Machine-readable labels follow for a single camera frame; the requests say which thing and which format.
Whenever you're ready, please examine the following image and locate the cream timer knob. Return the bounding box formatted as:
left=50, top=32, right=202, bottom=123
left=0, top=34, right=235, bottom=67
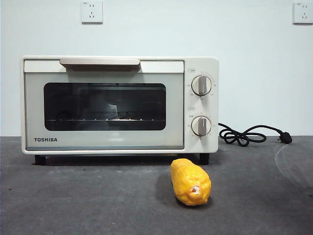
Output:
left=190, top=116, right=212, bottom=137

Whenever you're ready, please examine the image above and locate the black power cable with plug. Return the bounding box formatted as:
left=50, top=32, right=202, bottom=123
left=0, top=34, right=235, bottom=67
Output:
left=218, top=122, right=293, bottom=147

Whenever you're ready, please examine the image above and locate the metal wire oven rack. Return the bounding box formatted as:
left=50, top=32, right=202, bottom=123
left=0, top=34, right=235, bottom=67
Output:
left=46, top=118, right=164, bottom=122

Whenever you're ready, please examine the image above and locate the white wall socket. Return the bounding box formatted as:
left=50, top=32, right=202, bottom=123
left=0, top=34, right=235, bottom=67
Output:
left=81, top=1, right=104, bottom=24
left=293, top=2, right=313, bottom=25

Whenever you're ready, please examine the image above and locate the glass oven door with handle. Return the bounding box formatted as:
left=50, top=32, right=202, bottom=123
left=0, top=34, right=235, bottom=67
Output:
left=23, top=58, right=185, bottom=150

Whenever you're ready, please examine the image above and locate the cream Toshiba toaster oven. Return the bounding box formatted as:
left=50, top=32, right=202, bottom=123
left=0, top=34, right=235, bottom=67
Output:
left=20, top=55, right=220, bottom=165

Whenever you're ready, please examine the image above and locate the yellow corn cob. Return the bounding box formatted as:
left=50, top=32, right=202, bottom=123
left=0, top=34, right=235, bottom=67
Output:
left=170, top=158, right=212, bottom=206

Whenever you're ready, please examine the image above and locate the cream temperature knob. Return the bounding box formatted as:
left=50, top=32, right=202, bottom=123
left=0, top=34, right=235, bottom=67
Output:
left=191, top=75, right=213, bottom=96

